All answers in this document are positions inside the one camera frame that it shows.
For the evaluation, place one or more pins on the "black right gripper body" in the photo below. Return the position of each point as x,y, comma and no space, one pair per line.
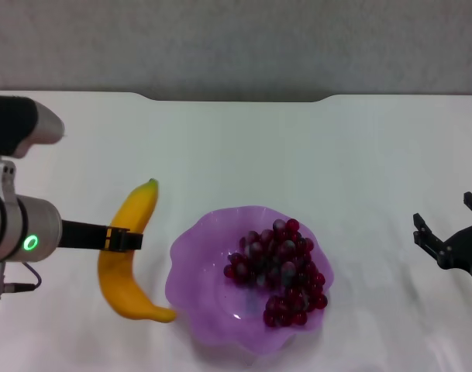
466,248

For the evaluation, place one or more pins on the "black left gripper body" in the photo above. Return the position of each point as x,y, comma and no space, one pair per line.
82,234

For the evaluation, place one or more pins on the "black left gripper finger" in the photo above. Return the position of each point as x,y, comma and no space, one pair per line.
125,240

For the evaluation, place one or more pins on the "yellow banana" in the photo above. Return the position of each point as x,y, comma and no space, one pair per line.
131,217

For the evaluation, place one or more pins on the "red grape bunch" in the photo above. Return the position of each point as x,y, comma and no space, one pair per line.
282,267

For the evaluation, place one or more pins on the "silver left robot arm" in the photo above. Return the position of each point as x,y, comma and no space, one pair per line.
26,232

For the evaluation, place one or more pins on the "purple wavy plastic bowl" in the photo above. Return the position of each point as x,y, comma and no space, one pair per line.
204,279

